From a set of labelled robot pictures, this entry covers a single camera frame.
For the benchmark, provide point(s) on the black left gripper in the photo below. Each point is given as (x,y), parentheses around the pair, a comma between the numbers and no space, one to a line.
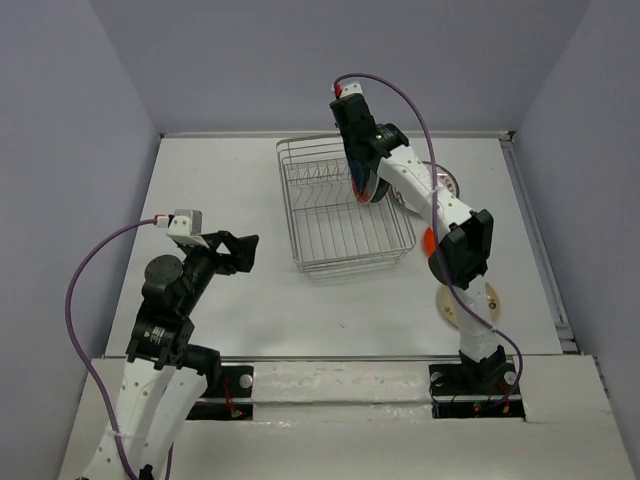
(243,248)

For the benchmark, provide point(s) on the dark blue leaf dish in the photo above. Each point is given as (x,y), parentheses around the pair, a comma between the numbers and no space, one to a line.
(358,171)

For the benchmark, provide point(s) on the red and teal floral plate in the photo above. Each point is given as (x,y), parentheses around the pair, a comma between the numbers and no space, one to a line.
(364,193)

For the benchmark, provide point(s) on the white plate with orange sunburst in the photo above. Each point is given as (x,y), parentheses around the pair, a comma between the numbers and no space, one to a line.
(445,177)

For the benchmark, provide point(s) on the orange round plate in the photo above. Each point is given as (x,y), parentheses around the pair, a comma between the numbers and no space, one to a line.
(427,240)

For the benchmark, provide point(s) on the teal round plate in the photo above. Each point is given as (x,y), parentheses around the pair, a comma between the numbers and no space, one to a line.
(381,190)

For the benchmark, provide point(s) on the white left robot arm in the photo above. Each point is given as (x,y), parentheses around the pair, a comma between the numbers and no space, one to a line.
(166,377)

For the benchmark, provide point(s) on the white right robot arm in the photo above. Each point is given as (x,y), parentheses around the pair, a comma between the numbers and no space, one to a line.
(380,157)

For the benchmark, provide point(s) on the cream floral small plate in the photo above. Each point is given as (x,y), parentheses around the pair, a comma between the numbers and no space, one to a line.
(445,305)

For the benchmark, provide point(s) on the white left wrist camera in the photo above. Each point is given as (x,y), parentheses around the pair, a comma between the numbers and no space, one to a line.
(183,227)

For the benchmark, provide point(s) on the stainless wire dish rack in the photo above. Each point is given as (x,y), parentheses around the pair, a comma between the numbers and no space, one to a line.
(330,231)

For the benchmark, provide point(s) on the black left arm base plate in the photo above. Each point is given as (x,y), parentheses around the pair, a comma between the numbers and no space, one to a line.
(230,399)

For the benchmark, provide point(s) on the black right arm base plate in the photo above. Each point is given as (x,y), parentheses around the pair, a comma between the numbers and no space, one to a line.
(454,397)

